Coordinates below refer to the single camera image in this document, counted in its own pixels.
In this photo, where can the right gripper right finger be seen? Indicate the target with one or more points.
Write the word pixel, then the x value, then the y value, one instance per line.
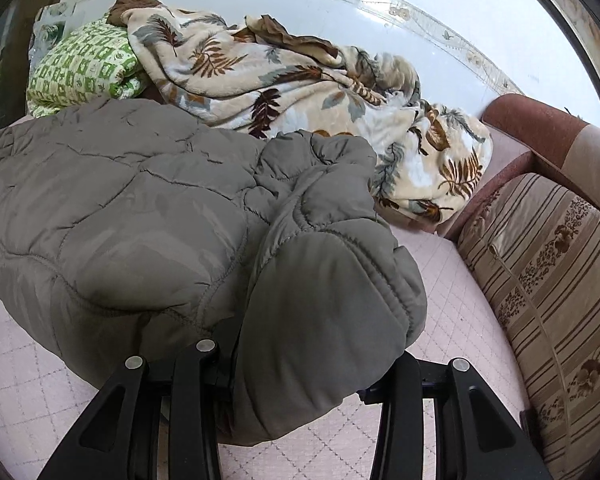
pixel 476 437

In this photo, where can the plastic wrapped item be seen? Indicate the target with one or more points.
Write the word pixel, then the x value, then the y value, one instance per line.
pixel 50 25

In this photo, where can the pink quilted bed sheet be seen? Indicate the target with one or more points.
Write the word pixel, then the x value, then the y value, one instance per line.
pixel 40 398

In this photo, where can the grey quilted puffer jacket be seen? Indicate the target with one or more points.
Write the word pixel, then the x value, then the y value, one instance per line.
pixel 128 227

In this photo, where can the striped beige sofa cushion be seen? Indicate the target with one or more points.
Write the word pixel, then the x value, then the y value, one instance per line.
pixel 534 250

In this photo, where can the green checkered pillow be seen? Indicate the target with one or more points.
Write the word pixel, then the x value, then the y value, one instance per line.
pixel 95 60

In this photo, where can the maroon sofa armrest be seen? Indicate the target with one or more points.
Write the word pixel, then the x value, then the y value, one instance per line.
pixel 531 136

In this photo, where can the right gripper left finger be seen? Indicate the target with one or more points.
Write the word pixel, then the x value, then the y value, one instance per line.
pixel 117 434

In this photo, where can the leaf pattern fleece blanket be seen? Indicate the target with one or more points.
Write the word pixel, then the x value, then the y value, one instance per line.
pixel 258 79

